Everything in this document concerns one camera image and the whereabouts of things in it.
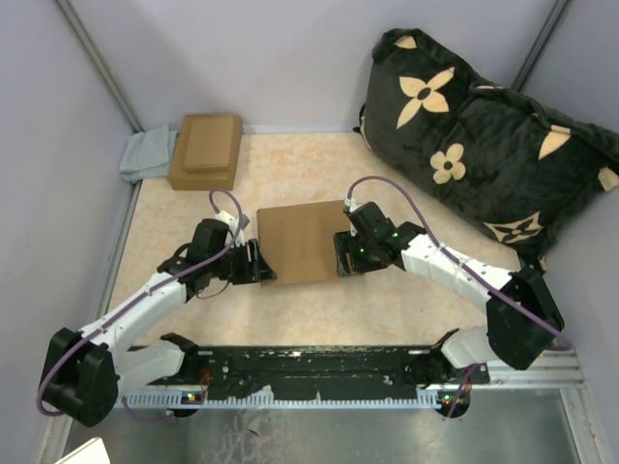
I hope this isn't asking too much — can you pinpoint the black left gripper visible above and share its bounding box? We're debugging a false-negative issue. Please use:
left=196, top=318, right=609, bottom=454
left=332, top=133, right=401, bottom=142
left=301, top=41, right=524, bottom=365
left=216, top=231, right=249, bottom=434
left=209, top=239, right=277, bottom=285

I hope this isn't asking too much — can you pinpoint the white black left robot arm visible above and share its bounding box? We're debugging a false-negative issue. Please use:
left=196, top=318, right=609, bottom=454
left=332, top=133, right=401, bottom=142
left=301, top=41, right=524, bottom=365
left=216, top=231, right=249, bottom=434
left=37, top=218, right=277, bottom=426

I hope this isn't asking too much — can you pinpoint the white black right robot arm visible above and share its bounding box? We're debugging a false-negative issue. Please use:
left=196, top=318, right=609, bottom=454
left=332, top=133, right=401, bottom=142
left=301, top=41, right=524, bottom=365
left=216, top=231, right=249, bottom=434
left=334, top=202, right=565, bottom=386

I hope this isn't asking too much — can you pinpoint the large folded brown cardboard box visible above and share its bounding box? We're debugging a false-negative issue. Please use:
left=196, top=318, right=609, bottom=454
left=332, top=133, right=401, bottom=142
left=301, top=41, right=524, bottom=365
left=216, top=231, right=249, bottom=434
left=167, top=114, right=243, bottom=191

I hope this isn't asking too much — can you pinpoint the small folded brown cardboard box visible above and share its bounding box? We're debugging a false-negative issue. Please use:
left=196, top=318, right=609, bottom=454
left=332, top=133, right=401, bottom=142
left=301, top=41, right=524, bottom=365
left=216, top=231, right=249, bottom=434
left=184, top=116, right=234, bottom=173

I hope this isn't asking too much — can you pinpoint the light blue folded cloth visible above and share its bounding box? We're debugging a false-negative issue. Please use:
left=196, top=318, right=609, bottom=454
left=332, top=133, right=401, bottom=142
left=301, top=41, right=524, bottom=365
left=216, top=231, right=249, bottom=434
left=119, top=125, right=178, bottom=183

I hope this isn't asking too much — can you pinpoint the black plush flower-pattern pillow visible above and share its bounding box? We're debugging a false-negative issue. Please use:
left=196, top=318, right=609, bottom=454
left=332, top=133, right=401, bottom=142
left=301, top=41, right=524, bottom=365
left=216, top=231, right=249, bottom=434
left=359, top=28, right=618, bottom=267

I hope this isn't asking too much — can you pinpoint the white board corner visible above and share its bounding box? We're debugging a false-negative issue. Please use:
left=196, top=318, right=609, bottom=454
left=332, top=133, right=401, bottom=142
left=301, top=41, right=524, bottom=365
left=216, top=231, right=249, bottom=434
left=55, top=437, right=111, bottom=464

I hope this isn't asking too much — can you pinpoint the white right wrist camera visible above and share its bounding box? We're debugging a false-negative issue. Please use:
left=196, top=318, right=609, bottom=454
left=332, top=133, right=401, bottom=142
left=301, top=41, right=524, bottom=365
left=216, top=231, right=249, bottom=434
left=343, top=197, right=359, bottom=216

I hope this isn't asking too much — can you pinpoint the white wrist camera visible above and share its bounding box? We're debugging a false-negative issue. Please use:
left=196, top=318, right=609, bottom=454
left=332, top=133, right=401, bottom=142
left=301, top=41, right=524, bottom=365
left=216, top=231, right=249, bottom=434
left=215, top=210, right=250, bottom=247
left=343, top=197, right=359, bottom=216

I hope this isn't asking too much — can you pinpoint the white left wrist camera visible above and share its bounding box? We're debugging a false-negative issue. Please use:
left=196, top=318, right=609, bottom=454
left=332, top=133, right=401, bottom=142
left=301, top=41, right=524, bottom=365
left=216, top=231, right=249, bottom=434
left=215, top=210, right=250, bottom=247

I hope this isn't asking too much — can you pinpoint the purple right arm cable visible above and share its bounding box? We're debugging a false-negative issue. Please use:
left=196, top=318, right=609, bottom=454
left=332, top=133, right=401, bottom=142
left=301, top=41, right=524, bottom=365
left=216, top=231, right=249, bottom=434
left=343, top=175, right=574, bottom=419

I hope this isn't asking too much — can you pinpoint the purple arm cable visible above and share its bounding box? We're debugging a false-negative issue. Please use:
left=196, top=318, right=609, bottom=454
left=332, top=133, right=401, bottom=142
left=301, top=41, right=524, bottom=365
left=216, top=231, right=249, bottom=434
left=36, top=188, right=245, bottom=424
left=343, top=175, right=574, bottom=419

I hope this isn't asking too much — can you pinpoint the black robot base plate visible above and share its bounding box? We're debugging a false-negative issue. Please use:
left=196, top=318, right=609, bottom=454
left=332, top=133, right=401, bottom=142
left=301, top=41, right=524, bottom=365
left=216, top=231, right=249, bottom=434
left=144, top=343, right=490, bottom=402

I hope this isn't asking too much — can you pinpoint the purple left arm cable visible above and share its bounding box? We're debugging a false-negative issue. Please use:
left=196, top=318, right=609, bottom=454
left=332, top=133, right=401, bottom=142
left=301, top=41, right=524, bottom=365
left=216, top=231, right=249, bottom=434
left=36, top=188, right=245, bottom=424

